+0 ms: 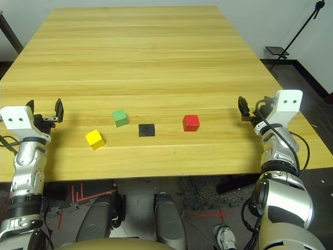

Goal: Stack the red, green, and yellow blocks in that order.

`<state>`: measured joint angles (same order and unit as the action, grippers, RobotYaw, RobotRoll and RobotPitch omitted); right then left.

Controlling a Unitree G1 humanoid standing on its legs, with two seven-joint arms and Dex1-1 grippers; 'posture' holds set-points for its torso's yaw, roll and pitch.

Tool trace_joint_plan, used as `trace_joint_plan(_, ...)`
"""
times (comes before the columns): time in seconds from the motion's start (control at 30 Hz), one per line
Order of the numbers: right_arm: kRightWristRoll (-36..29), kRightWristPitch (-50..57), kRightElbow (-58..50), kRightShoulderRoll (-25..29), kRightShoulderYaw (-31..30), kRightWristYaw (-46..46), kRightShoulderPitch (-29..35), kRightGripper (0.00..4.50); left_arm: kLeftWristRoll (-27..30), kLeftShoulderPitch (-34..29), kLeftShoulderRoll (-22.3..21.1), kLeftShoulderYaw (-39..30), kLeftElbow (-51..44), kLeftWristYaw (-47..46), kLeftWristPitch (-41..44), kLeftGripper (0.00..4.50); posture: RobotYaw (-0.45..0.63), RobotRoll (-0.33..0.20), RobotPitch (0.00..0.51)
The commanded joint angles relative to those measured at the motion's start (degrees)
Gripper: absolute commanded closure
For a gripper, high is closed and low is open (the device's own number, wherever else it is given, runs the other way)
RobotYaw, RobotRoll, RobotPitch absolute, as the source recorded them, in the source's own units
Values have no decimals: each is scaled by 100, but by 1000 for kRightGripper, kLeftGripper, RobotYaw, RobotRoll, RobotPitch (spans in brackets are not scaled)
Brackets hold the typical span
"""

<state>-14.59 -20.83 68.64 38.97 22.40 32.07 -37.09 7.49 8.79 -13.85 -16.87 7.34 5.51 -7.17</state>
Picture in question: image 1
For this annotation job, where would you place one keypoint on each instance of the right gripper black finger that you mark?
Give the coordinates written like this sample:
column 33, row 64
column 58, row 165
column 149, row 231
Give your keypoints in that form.
column 267, row 100
column 243, row 106

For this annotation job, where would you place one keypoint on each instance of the white sneaker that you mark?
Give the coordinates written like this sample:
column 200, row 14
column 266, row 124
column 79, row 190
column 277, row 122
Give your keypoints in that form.
column 226, row 238

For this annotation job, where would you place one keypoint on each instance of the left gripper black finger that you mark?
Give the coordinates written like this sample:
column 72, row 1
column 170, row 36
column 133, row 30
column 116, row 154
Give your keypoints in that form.
column 30, row 104
column 59, row 110

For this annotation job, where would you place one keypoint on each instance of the grey robot foot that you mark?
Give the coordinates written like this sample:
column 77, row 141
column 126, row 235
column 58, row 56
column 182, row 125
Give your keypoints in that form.
column 169, row 224
column 96, row 221

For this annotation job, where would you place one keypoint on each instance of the black square marker patch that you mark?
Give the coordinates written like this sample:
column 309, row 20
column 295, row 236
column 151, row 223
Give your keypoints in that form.
column 146, row 130

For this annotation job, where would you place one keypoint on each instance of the black tripod stand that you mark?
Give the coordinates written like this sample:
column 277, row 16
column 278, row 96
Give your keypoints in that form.
column 301, row 28

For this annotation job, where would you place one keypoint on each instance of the grey right robot foot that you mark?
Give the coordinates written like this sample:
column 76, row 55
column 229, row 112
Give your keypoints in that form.
column 169, row 224

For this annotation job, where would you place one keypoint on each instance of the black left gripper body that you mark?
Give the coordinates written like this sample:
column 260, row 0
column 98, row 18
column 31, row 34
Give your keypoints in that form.
column 43, row 123

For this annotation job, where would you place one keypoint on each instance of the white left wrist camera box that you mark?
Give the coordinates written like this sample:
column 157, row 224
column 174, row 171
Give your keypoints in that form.
column 15, row 117

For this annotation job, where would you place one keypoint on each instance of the speckled black foam mat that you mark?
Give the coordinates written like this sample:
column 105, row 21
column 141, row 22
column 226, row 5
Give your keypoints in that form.
column 200, row 192

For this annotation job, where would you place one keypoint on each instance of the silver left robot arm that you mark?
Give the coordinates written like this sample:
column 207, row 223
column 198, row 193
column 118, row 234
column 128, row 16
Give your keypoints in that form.
column 26, row 169

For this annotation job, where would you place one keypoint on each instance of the yellow wooden block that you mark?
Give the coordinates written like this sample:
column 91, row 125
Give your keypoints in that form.
column 95, row 139

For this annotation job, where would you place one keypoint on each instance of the green wooden block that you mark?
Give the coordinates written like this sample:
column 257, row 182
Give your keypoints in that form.
column 121, row 118

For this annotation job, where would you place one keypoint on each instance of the grey puzzle mat pieces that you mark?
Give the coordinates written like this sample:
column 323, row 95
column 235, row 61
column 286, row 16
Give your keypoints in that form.
column 59, row 207

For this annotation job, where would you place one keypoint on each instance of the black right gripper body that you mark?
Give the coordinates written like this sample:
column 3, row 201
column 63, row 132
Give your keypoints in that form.
column 251, row 119

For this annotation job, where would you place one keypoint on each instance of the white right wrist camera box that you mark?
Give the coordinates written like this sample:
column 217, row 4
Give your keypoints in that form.
column 287, row 104

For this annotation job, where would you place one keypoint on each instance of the tan robot torso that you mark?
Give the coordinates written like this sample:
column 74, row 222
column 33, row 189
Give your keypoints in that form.
column 112, row 244

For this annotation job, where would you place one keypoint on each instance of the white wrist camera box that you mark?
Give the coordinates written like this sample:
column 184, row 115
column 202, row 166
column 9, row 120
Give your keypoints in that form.
column 287, row 104
column 15, row 117

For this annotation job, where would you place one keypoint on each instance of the dark square stand plate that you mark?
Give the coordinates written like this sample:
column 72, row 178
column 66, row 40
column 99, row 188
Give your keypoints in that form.
column 277, row 50

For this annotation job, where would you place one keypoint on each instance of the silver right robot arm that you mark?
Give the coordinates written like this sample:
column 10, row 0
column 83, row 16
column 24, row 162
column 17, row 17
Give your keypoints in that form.
column 283, row 203

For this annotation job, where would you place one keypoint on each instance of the red wooden block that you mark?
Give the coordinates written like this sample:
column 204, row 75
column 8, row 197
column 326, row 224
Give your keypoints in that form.
column 191, row 124

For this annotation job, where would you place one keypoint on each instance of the grey left robot foot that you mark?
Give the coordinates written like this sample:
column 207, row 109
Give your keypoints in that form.
column 96, row 221

